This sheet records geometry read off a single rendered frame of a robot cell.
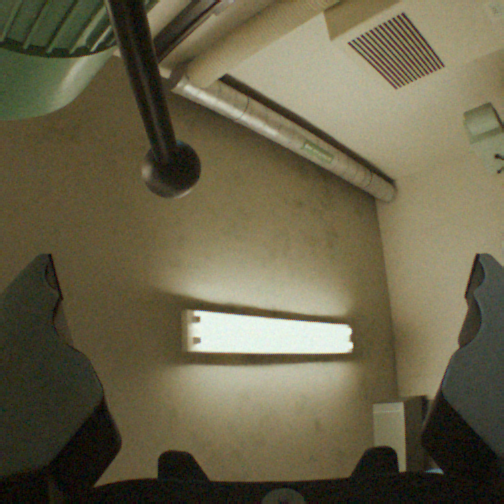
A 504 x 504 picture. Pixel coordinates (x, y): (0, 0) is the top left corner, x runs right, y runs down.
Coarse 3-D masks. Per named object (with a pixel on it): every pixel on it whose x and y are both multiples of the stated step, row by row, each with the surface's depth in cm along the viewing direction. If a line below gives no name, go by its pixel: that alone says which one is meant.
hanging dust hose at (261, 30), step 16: (288, 0) 146; (304, 0) 143; (320, 0) 142; (336, 0) 142; (256, 16) 159; (272, 16) 153; (288, 16) 151; (304, 16) 150; (240, 32) 165; (256, 32) 161; (272, 32) 159; (288, 32) 162; (208, 48) 180; (224, 48) 171; (240, 48) 168; (256, 48) 168; (192, 64) 186; (208, 64) 179; (224, 64) 179; (192, 80) 189; (208, 80) 189
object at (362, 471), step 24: (168, 456) 6; (192, 456) 6; (384, 456) 6; (144, 480) 5; (168, 480) 5; (192, 480) 5; (312, 480) 5; (336, 480) 5; (360, 480) 5; (384, 480) 5; (408, 480) 5; (432, 480) 5; (456, 480) 5
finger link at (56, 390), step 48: (48, 288) 10; (0, 336) 8; (48, 336) 8; (0, 384) 7; (48, 384) 7; (96, 384) 7; (0, 432) 6; (48, 432) 6; (96, 432) 6; (0, 480) 5; (96, 480) 7
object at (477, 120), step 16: (464, 112) 191; (480, 112) 182; (496, 112) 189; (464, 128) 203; (480, 128) 186; (496, 128) 187; (480, 144) 196; (496, 144) 194; (480, 160) 212; (496, 160) 210
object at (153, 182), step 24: (120, 0) 12; (120, 24) 13; (144, 24) 13; (120, 48) 14; (144, 48) 14; (144, 72) 15; (144, 96) 16; (144, 120) 18; (168, 120) 19; (168, 144) 20; (144, 168) 22; (168, 168) 22; (192, 168) 22; (168, 192) 23
